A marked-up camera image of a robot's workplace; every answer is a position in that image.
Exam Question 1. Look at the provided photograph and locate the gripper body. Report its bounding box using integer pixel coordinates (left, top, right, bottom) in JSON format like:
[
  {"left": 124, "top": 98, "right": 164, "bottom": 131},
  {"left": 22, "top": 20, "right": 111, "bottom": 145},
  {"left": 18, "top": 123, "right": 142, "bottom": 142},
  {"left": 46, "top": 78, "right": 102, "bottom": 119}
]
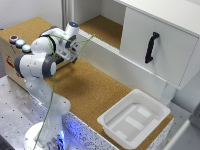
[{"left": 54, "top": 44, "right": 79, "bottom": 64}]

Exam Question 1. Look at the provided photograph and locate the wooden drawer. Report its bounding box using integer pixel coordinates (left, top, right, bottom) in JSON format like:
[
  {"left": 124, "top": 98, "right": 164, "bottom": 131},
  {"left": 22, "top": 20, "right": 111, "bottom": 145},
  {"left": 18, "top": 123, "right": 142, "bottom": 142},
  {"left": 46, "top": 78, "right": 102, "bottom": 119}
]
[{"left": 54, "top": 53, "right": 76, "bottom": 71}]

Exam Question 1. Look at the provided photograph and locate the wooden drawer box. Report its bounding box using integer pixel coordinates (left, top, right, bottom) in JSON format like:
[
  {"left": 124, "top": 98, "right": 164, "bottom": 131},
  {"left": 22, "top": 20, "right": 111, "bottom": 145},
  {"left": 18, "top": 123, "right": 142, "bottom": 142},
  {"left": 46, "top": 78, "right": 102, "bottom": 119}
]
[{"left": 0, "top": 16, "right": 83, "bottom": 90}]

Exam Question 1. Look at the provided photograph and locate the green button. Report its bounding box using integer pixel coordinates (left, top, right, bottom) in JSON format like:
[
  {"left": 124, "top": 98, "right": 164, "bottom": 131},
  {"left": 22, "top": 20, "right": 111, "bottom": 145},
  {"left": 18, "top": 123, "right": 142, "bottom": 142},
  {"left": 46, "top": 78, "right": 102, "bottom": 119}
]
[{"left": 21, "top": 43, "right": 33, "bottom": 54}]

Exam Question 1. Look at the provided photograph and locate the white cabinet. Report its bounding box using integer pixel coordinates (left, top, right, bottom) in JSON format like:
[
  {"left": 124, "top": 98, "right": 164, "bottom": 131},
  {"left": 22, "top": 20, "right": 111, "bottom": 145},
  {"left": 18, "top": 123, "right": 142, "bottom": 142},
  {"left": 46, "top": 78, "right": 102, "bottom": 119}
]
[{"left": 61, "top": 0, "right": 200, "bottom": 107}]

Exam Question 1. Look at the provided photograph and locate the red button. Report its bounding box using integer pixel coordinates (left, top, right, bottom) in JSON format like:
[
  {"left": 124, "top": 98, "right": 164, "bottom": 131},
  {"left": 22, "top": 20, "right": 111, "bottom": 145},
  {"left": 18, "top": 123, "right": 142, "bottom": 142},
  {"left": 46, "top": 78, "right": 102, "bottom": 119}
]
[{"left": 9, "top": 34, "right": 19, "bottom": 45}]

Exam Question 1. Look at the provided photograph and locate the white plastic box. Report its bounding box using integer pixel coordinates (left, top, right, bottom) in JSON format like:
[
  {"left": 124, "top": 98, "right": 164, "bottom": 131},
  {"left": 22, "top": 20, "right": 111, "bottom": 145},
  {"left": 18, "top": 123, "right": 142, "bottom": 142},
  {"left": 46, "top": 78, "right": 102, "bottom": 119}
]
[{"left": 96, "top": 88, "right": 172, "bottom": 150}]

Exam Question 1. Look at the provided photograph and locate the white sliding door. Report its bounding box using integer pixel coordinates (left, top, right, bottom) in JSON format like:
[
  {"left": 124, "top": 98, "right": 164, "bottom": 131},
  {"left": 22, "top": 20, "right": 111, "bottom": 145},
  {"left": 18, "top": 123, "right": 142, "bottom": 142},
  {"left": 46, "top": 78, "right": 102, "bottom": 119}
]
[{"left": 119, "top": 5, "right": 200, "bottom": 90}]

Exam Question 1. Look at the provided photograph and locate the green cable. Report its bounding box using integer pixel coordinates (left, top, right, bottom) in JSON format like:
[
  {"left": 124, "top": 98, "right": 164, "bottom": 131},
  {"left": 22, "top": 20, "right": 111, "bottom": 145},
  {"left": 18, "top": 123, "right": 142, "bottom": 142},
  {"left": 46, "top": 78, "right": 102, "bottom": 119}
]
[{"left": 32, "top": 33, "right": 97, "bottom": 150}]

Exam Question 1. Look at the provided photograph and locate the black door handle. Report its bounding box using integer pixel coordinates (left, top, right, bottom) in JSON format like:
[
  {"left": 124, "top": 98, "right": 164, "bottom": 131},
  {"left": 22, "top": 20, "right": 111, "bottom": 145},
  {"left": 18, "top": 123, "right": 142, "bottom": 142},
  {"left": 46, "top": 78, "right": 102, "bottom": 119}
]
[{"left": 144, "top": 31, "right": 160, "bottom": 64}]

